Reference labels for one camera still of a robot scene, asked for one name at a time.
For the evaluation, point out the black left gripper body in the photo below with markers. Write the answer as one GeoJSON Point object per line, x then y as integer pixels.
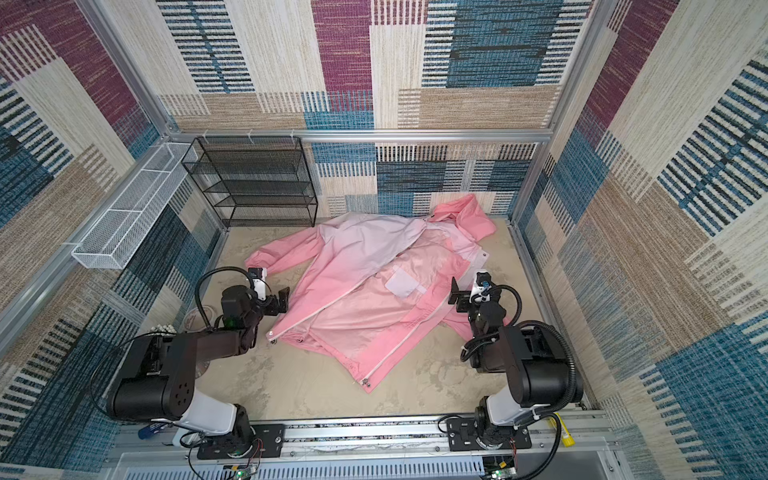
{"type": "Point", "coordinates": [271, 302]}

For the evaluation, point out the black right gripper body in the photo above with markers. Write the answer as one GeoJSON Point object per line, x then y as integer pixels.
{"type": "Point", "coordinates": [464, 295]}

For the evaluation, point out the pink hooded zip jacket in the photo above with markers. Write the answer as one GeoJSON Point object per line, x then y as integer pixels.
{"type": "Point", "coordinates": [375, 284]}

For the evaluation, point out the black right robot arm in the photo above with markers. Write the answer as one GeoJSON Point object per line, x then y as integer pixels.
{"type": "Point", "coordinates": [540, 369]}

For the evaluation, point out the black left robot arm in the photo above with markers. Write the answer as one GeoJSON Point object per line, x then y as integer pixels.
{"type": "Point", "coordinates": [156, 379]}

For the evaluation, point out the cup of white-tipped markers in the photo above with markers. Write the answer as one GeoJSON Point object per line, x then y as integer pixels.
{"type": "Point", "coordinates": [163, 330]}

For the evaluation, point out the yellow tube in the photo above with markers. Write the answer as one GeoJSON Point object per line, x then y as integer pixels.
{"type": "Point", "coordinates": [566, 438]}

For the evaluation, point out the blue marker pen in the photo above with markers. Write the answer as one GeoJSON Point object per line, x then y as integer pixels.
{"type": "Point", "coordinates": [152, 429]}

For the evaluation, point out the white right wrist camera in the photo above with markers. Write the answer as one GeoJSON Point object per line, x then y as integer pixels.
{"type": "Point", "coordinates": [481, 287]}

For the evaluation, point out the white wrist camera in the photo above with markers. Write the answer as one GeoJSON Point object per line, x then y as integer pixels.
{"type": "Point", "coordinates": [258, 284]}
{"type": "Point", "coordinates": [481, 287]}

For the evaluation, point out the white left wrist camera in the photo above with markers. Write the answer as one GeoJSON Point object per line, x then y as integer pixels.
{"type": "Point", "coordinates": [258, 284]}

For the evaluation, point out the black wire shelf rack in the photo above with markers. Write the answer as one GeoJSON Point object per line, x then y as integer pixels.
{"type": "Point", "coordinates": [255, 180]}

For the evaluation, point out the white wire mesh basket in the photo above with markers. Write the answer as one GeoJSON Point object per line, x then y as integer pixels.
{"type": "Point", "coordinates": [119, 232]}

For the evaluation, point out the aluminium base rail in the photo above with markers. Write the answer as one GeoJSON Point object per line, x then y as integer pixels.
{"type": "Point", "coordinates": [394, 447]}

